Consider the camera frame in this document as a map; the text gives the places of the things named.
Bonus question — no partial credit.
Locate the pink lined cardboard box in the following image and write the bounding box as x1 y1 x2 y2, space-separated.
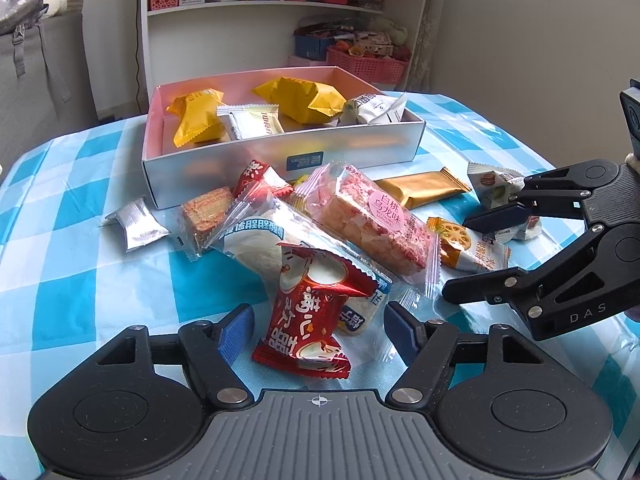
140 65 428 212

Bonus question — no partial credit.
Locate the small red snack pack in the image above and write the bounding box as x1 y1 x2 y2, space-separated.
232 159 294 198

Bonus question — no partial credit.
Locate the white nut snack pack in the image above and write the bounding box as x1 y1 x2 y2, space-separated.
337 93 407 126

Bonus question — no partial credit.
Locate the grey sofa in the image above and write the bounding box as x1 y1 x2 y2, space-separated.
1 12 98 174

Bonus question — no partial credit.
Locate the pink plastic basket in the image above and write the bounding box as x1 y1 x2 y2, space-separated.
326 47 409 84

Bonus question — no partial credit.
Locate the white pecan snack pack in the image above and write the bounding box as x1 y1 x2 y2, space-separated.
466 162 542 243

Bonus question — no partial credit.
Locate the pink rice cracker pack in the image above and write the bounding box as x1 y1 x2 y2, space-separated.
291 162 440 297

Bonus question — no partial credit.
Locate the yellow snack pack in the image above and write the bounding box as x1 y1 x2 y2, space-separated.
252 76 347 125
166 88 226 148

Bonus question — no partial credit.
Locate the white shelf desk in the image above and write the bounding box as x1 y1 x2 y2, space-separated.
139 0 427 92

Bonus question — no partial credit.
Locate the white blue pastry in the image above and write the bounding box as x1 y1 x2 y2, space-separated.
205 190 394 362

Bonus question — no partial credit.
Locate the lotus chip orange pack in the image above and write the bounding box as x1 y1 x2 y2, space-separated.
426 217 511 274

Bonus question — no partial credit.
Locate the blue checkered tablecloth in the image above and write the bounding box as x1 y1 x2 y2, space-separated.
1 93 639 479

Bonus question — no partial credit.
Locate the wafer biscuit clear pack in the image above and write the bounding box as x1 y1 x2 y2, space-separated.
175 186 233 261

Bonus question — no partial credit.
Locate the large red snack pack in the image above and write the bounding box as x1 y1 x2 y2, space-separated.
252 244 376 379

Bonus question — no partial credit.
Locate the blue storage bin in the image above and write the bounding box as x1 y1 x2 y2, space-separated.
294 35 335 61

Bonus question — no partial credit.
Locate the cream white flat pack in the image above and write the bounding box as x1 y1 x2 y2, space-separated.
217 104 284 140

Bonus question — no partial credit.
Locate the silver grey backpack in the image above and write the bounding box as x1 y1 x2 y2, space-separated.
1 0 48 78

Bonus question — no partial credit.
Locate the gold bar wrapper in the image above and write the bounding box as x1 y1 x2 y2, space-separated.
375 167 472 209

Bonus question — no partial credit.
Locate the silver foil packet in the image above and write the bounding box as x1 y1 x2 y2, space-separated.
103 196 170 252

